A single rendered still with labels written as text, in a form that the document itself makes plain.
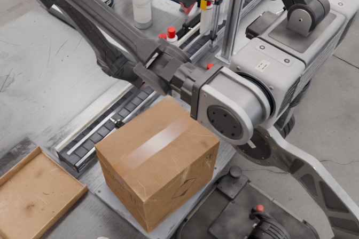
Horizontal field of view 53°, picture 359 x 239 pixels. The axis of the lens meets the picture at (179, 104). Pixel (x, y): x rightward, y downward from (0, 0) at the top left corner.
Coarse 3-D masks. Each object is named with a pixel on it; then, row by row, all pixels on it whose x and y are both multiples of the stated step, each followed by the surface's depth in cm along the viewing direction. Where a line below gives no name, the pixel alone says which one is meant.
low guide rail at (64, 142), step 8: (192, 32) 172; (184, 40) 169; (128, 88) 150; (120, 96) 148; (112, 104) 146; (96, 112) 141; (88, 120) 139; (80, 128) 136; (72, 136) 134; (64, 144) 133
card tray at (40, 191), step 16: (32, 160) 137; (48, 160) 137; (16, 176) 132; (32, 176) 133; (48, 176) 133; (64, 176) 133; (0, 192) 129; (16, 192) 129; (32, 192) 129; (48, 192) 129; (64, 192) 129; (80, 192) 126; (0, 208) 125; (16, 208) 125; (32, 208) 125; (48, 208) 125; (64, 208) 123; (0, 224) 122; (16, 224) 122; (32, 224) 122; (48, 224) 119
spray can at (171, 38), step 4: (168, 28) 146; (172, 28) 146; (168, 32) 146; (172, 32) 145; (168, 36) 148; (172, 36) 147; (176, 36) 150; (168, 40) 148; (172, 40) 148; (176, 40) 149; (176, 44) 151
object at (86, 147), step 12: (192, 36) 174; (204, 36) 174; (180, 48) 169; (192, 48) 169; (144, 96) 151; (108, 108) 147; (132, 108) 147; (96, 120) 143; (84, 132) 139; (96, 132) 139; (108, 132) 140; (72, 144) 136; (84, 144) 136; (72, 156) 133
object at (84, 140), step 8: (224, 16) 173; (184, 48) 157; (144, 88) 144; (136, 96) 142; (112, 112) 135; (104, 120) 133; (96, 128) 131; (88, 136) 129; (80, 144) 127; (72, 152) 125
